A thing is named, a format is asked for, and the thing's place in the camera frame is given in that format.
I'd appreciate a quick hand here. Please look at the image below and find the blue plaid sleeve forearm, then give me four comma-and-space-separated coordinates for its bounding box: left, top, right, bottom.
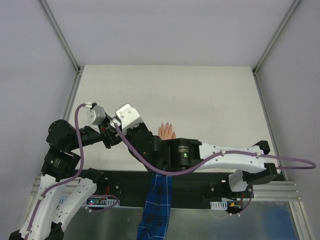
136, 172, 172, 240

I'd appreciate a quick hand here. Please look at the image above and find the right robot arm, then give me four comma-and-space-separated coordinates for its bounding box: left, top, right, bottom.
115, 122, 278, 198

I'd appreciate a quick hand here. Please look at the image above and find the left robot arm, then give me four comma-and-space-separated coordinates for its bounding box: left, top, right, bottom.
9, 109, 120, 240

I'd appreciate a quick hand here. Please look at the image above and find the person's hand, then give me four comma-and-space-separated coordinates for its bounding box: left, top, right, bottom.
158, 122, 177, 140

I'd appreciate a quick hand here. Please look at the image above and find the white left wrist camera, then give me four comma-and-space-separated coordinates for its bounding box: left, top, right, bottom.
85, 102, 106, 133

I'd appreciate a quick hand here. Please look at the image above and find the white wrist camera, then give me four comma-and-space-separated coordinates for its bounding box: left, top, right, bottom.
85, 102, 106, 133
110, 103, 143, 135

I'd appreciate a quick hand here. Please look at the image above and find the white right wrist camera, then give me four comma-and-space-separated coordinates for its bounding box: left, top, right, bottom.
110, 103, 143, 135

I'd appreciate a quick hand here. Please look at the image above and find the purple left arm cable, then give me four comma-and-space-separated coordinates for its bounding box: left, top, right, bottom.
24, 102, 120, 238

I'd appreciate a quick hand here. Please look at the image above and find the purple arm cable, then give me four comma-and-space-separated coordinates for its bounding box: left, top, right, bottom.
24, 102, 120, 238
113, 123, 317, 221

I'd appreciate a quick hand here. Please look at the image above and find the aluminium table edge rail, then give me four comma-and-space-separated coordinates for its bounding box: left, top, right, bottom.
44, 72, 83, 176

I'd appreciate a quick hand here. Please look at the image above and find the left white cable duct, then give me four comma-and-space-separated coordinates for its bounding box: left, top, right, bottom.
56, 196, 118, 208

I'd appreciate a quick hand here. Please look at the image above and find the white cable duct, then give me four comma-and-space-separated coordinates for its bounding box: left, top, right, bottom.
210, 200, 228, 211
56, 196, 118, 208

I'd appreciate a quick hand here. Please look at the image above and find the right white cable duct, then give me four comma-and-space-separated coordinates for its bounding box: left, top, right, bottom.
210, 200, 228, 211

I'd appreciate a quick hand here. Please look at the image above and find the left aluminium frame post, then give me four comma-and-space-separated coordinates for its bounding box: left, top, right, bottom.
37, 0, 82, 74

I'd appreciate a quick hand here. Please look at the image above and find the aluminium frame post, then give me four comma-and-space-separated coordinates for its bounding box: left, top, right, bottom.
37, 0, 82, 74
252, 0, 303, 76

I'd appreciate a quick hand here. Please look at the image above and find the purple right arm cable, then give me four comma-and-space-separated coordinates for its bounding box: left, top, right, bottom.
113, 123, 317, 221

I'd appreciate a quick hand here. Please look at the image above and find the right aluminium frame post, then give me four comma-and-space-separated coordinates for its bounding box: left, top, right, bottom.
252, 0, 303, 76

